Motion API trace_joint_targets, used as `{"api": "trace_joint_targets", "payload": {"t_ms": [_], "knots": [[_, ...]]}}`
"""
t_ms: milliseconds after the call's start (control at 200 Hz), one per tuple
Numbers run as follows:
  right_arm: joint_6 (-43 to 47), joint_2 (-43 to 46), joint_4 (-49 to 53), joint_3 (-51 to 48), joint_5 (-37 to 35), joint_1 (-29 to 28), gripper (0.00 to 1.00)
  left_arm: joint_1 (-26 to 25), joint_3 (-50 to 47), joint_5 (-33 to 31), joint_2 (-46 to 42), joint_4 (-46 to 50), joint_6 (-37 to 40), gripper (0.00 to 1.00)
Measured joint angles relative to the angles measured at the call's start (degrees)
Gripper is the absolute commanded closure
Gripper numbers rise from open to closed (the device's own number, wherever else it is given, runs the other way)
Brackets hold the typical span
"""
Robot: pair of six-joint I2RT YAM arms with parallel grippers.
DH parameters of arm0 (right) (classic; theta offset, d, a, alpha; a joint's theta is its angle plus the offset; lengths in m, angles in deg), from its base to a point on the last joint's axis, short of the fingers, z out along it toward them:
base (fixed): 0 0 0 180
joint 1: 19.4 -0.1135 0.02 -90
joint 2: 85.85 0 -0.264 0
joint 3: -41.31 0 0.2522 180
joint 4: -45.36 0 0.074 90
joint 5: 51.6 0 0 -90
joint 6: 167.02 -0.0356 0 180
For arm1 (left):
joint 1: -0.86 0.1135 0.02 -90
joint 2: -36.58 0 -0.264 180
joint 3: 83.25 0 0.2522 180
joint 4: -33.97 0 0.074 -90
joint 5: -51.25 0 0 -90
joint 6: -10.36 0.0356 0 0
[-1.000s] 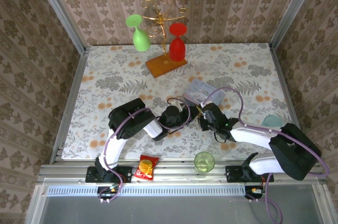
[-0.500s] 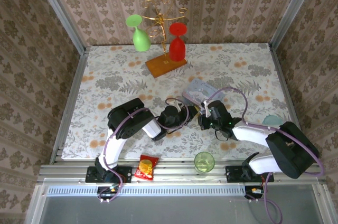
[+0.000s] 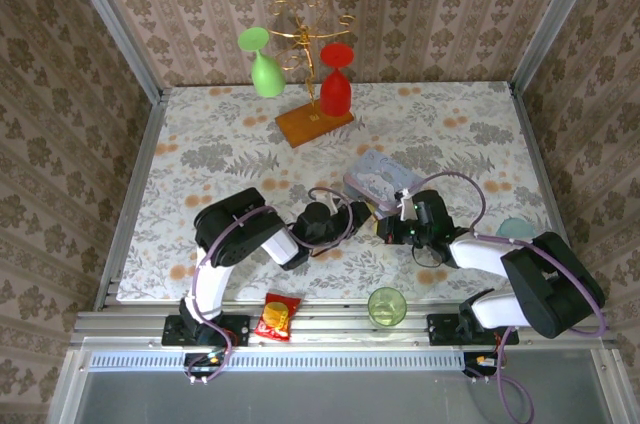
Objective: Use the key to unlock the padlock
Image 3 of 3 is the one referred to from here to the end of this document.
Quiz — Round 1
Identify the aluminium side rail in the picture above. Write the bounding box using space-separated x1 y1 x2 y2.
93 88 167 313
508 81 619 343

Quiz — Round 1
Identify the aluminium frame post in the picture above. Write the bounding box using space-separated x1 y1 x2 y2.
510 0 614 90
592 341 640 424
47 341 90 424
57 0 165 101

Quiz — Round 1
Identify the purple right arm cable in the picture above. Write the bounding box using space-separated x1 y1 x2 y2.
397 171 609 424

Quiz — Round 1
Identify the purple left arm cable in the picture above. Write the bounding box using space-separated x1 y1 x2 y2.
182 187 355 385

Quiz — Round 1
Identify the pastel cartoon tin box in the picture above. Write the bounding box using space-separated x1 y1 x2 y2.
342 147 425 220

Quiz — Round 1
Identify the black connector bracket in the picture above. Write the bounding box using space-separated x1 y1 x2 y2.
462 351 502 381
183 351 227 381

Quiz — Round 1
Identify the green wine glass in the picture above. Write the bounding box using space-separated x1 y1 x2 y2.
236 26 287 99

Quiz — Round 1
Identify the red snack packet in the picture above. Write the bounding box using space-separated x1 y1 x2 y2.
253 292 303 343

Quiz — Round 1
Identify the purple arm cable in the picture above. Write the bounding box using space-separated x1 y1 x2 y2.
182 187 355 385
397 171 609 424

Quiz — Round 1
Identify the aluminium front rail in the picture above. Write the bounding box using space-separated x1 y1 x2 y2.
69 299 621 351

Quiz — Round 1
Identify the thin black cable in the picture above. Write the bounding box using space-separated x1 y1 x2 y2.
408 237 447 269

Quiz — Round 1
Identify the white slotted cable duct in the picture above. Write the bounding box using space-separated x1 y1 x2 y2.
87 349 609 371

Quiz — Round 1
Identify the gold wire rack wooden base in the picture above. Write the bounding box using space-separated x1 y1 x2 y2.
269 0 357 149

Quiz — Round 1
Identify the green transparent cup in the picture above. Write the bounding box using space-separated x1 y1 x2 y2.
367 286 408 329

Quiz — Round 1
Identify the red wine glass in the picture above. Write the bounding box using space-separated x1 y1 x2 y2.
318 42 357 117

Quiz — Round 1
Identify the grey metal panel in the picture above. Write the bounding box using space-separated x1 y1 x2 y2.
74 368 617 424

